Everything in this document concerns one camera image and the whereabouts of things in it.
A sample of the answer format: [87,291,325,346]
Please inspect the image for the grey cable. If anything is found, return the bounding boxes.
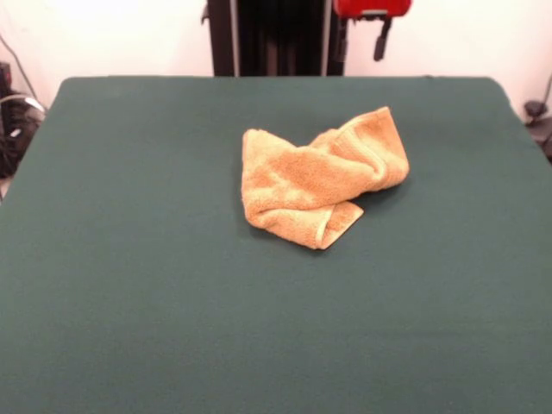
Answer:
[0,33,47,116]

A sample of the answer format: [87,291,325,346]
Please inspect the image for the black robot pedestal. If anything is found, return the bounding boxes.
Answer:
[200,0,346,78]

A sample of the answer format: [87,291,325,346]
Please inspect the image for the dark green table cloth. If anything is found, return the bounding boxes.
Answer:
[0,76,552,414]

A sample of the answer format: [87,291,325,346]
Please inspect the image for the tan terry towel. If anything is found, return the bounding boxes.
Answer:
[241,105,414,251]

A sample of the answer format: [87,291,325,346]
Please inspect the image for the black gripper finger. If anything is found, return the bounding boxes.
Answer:
[373,16,392,62]
[337,17,348,63]

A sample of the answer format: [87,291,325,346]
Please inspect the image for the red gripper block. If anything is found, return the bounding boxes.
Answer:
[335,0,413,21]

